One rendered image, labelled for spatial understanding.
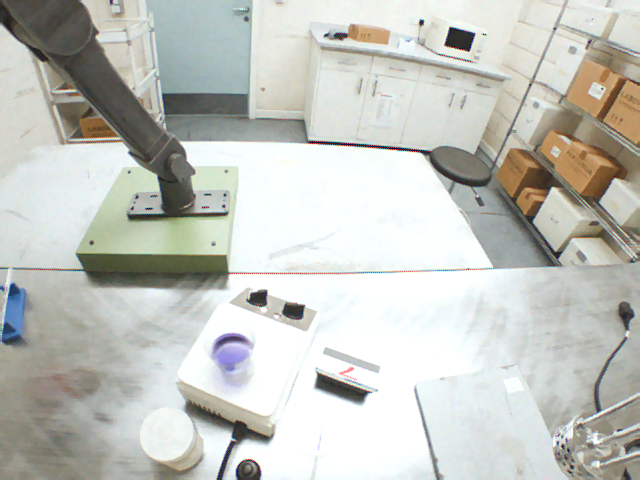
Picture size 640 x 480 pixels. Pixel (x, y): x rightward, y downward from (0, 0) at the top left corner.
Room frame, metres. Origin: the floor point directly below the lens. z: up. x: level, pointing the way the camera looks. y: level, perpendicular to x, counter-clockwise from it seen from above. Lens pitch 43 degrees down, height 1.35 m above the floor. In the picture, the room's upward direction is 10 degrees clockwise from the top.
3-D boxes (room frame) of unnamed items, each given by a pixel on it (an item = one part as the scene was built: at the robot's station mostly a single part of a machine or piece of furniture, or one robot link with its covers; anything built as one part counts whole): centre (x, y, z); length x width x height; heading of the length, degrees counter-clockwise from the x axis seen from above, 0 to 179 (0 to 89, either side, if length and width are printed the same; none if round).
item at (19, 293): (0.17, 0.48, 0.92); 0.10 x 0.03 x 0.04; 35
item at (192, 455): (0.06, 0.12, 0.94); 0.06 x 0.06 x 0.08
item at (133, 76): (1.97, 1.67, 0.59); 0.65 x 0.48 x 0.93; 104
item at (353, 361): (0.20, -0.07, 0.92); 0.09 x 0.06 x 0.04; 77
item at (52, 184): (0.57, 0.26, 0.45); 1.20 x 0.48 x 0.90; 104
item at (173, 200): (0.45, 0.28, 0.99); 0.20 x 0.07 x 0.08; 106
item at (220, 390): (0.17, 0.07, 0.98); 0.12 x 0.12 x 0.01; 80
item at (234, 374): (0.15, 0.07, 1.02); 0.06 x 0.05 x 0.08; 100
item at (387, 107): (2.69, -0.36, 0.40); 0.24 x 0.01 x 0.30; 104
